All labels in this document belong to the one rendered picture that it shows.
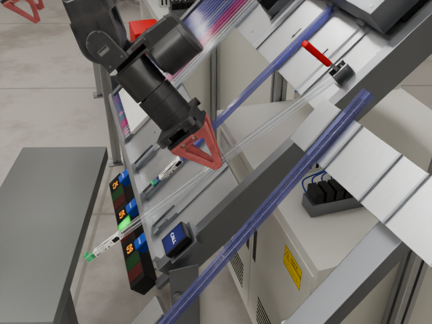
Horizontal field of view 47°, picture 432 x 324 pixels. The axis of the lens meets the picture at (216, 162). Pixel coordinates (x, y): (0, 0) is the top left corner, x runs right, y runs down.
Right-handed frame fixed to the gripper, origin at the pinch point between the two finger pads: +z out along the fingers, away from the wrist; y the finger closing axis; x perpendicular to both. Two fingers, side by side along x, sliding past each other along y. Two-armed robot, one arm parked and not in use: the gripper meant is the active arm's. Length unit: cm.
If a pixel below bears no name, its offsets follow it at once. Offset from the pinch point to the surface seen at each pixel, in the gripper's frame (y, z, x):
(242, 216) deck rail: 3.5, 11.7, 4.1
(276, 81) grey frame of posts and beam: 83, 16, -6
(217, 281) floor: 75, 59, 54
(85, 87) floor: 225, -20, 102
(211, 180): 11.2, 5.7, 6.6
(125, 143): 37.4, -5.7, 25.6
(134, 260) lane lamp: 8.8, 8.8, 28.5
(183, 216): 8.3, 7.2, 14.4
